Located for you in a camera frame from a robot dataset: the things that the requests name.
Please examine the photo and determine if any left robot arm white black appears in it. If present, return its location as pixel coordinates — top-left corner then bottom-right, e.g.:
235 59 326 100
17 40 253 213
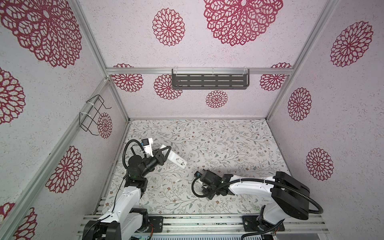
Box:
82 146 172 240

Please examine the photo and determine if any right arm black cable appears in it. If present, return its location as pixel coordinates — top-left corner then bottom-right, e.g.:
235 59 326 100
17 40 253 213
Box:
191 175 324 240

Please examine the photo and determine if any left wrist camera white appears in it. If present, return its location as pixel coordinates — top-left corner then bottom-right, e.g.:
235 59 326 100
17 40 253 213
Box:
142 138 154 157

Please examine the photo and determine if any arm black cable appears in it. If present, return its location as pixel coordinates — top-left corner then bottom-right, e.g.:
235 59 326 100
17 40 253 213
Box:
122 139 148 170
191 175 324 240

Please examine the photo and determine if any dark grey wall shelf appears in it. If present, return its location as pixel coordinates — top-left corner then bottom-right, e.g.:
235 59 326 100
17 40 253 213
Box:
171 69 250 90

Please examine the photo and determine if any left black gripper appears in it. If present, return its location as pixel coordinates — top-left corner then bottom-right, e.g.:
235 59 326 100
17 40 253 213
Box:
140 145 171 178

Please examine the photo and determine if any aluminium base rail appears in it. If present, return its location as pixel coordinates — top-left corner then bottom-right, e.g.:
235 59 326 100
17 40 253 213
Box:
149 214 330 235

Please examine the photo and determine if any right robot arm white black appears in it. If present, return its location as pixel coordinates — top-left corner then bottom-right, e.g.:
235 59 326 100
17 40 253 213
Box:
192 170 310 231

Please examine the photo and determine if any black wire wall basket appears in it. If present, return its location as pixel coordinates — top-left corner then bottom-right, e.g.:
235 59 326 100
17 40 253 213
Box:
78 95 112 136

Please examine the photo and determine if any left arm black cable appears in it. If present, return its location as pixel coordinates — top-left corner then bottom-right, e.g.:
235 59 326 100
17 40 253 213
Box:
122 139 148 170

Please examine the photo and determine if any white remote control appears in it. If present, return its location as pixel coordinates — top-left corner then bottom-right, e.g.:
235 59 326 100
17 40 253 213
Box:
160 145 187 169

